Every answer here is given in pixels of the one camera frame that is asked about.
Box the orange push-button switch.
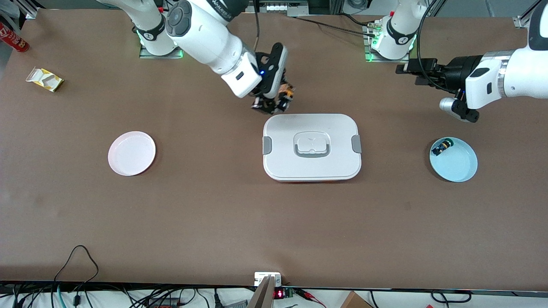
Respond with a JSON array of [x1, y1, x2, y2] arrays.
[[277, 83, 296, 103]]

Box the white lunch box grey clips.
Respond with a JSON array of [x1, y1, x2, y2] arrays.
[[262, 113, 363, 183]]

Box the brown cardboard box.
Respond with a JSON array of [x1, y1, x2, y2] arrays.
[[340, 291, 374, 308]]

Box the light blue round plate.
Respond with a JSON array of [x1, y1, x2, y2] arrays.
[[429, 137, 478, 183]]

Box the pink round plate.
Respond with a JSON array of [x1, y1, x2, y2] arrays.
[[108, 131, 157, 177]]

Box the small white mounted device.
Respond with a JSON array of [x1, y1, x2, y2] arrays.
[[254, 272, 283, 287]]

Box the aluminium profile bar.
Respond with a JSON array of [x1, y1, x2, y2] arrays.
[[246, 275, 277, 308]]

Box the yellow white carton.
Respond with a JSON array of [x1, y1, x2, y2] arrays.
[[25, 67, 65, 93]]

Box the red drink can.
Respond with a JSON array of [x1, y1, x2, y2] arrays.
[[0, 21, 30, 53]]

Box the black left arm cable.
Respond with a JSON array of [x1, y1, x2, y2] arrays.
[[417, 0, 447, 85]]

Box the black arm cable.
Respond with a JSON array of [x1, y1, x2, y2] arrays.
[[417, 0, 447, 85], [254, 0, 261, 53]]

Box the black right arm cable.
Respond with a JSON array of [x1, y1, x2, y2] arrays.
[[254, 0, 261, 53]]

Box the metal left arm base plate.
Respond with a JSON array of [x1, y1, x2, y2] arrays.
[[363, 24, 411, 64]]

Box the aluminium frame rack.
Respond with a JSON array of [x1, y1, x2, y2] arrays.
[[246, 0, 344, 18]]

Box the black cable across table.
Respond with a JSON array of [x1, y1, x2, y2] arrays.
[[295, 15, 378, 38]]

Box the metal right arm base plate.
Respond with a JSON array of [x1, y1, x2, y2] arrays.
[[139, 43, 185, 59]]

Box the black cable loop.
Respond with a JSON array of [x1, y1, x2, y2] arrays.
[[430, 290, 472, 304]]

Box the looped thin black cable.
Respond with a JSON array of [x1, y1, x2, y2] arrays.
[[53, 245, 100, 296]]

